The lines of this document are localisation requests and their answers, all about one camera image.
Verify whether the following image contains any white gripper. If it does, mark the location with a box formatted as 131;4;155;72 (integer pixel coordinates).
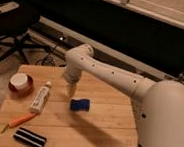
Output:
62;67;82;98

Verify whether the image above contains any white lotion bottle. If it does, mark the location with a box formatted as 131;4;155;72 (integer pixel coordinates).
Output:
29;81;52;114

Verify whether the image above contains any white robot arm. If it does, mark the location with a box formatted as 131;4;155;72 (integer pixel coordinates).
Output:
63;44;184;147

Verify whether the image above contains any blue sponge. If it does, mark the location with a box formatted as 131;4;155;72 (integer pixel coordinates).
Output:
69;98;90;112

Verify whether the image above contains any orange carrot peeler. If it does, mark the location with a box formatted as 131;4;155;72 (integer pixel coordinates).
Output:
1;113;36;133

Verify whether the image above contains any black white striped block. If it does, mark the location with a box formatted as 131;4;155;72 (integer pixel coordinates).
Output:
13;128;47;147

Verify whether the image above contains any black office chair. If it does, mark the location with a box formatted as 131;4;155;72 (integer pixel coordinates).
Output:
0;1;50;64

